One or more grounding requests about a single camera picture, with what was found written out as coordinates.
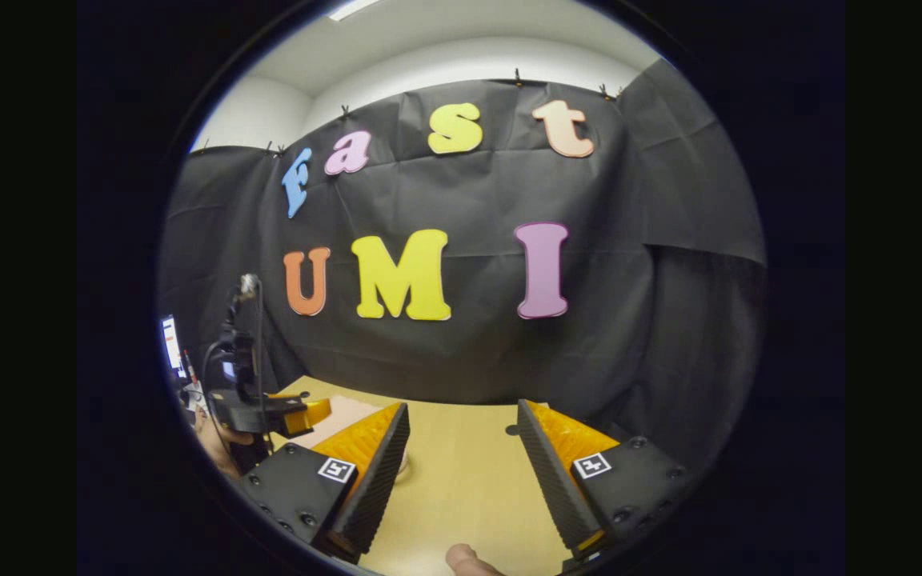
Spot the beige pink suitcase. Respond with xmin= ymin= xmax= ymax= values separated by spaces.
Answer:
xmin=273 ymin=392 xmax=412 ymax=482

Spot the ceiling light panel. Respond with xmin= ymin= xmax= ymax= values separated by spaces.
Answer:
xmin=329 ymin=0 xmax=382 ymax=22

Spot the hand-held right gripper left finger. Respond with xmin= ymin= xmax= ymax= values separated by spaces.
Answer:
xmin=237 ymin=402 xmax=411 ymax=565

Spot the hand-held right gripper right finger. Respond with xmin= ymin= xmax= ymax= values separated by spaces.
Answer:
xmin=515 ymin=398 xmax=698 ymax=561

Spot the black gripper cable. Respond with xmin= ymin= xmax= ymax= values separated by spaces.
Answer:
xmin=201 ymin=339 xmax=230 ymax=450

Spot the computer monitor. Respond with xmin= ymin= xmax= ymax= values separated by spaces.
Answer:
xmin=160 ymin=314 xmax=184 ymax=375

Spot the black backdrop cloth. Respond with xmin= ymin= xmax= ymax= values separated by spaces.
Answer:
xmin=158 ymin=58 xmax=768 ymax=473

